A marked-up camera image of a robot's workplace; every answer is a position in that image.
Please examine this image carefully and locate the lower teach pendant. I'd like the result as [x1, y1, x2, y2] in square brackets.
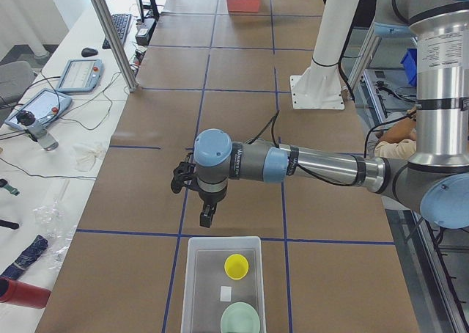
[4, 89, 72, 131]

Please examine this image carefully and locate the clear plastic bin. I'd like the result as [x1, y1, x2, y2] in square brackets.
[180, 236, 267, 332]

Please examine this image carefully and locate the black power adapter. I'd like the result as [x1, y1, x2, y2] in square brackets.
[135, 18, 156, 46]

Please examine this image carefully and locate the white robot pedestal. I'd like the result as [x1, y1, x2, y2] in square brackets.
[290, 0, 360, 110]

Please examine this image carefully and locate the mint green bowl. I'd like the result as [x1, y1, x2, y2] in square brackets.
[220, 302, 261, 333]

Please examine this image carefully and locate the red water bottle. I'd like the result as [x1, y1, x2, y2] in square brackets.
[1, 277, 51, 309]

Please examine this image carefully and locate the aluminium frame post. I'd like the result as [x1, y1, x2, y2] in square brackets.
[90, 0, 138, 92]

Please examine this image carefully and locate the teach pendant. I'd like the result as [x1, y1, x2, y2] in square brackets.
[56, 59, 103, 94]
[4, 89, 72, 131]

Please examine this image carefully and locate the black keyboard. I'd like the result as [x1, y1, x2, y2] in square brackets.
[111, 13, 133, 45]

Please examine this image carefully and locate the blue storage bin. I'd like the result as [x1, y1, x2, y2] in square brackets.
[400, 48, 417, 87]

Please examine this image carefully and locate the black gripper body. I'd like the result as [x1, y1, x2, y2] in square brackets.
[171, 152, 200, 194]

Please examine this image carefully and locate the yellow plastic cup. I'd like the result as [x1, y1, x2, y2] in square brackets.
[224, 254, 249, 281]

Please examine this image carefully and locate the clear plastic wrap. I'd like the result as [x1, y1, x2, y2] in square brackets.
[33, 179, 77, 273]

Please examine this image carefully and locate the black computer mouse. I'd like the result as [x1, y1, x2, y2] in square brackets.
[81, 47, 98, 58]

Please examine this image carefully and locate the white label sticker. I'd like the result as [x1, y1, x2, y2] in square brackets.
[220, 285, 232, 302]

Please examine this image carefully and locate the crumpled white tissue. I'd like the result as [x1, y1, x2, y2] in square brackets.
[73, 142, 108, 172]

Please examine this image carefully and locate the green strap watch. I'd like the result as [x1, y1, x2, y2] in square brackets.
[0, 178, 20, 196]

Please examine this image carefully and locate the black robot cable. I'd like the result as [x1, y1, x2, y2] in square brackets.
[245, 109, 363, 187]

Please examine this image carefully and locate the upper teach pendant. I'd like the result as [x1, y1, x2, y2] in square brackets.
[56, 59, 103, 94]

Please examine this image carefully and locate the person forearm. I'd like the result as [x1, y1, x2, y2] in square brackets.
[374, 107, 417, 160]

